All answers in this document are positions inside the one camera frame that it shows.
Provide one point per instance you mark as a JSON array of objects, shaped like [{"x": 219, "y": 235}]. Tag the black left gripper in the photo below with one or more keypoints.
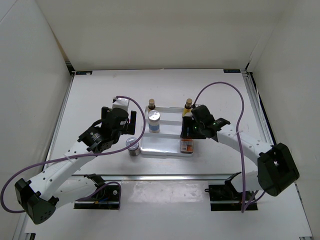
[{"x": 128, "y": 128}]

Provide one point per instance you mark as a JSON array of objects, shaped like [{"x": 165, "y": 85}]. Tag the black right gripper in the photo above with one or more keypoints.
[{"x": 187, "y": 122}]

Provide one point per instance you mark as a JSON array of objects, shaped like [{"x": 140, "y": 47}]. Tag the pale white-lid jar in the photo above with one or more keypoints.
[{"x": 187, "y": 146}]

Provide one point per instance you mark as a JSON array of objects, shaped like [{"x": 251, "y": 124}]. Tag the yellow sauce bottle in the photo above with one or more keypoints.
[
  {"x": 151, "y": 105},
  {"x": 187, "y": 108}
]

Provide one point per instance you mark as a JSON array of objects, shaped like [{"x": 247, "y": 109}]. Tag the dark white-lid jar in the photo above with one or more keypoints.
[{"x": 133, "y": 149}]

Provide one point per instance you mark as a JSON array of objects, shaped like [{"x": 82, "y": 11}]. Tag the silver-lid spice jar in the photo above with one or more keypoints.
[{"x": 154, "y": 121}]

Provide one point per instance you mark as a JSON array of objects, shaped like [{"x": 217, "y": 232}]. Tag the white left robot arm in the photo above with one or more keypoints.
[{"x": 51, "y": 189}]

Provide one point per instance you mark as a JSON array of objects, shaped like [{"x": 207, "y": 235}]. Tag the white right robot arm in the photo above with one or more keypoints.
[{"x": 229, "y": 136}]

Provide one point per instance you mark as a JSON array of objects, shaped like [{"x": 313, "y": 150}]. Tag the white three-compartment tray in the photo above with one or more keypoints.
[{"x": 166, "y": 142}]

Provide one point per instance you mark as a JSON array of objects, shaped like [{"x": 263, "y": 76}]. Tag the left dark table label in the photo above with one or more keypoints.
[{"x": 83, "y": 73}]

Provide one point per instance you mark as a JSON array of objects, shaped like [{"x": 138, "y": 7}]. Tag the dark table label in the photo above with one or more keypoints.
[
  {"x": 83, "y": 73},
  {"x": 231, "y": 71}
]

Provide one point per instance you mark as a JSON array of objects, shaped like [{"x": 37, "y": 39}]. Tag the right dark table label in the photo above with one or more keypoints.
[{"x": 231, "y": 71}]

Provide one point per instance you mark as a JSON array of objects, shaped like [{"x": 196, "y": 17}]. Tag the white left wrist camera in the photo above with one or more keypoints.
[{"x": 120, "y": 103}]

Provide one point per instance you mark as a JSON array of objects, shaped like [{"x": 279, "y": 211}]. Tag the left aluminium frame rail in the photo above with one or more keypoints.
[{"x": 51, "y": 92}]

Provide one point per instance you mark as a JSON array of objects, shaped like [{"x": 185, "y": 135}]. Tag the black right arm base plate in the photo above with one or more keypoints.
[{"x": 223, "y": 199}]

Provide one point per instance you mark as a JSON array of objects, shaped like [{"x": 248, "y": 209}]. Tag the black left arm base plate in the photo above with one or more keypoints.
[{"x": 107, "y": 197}]

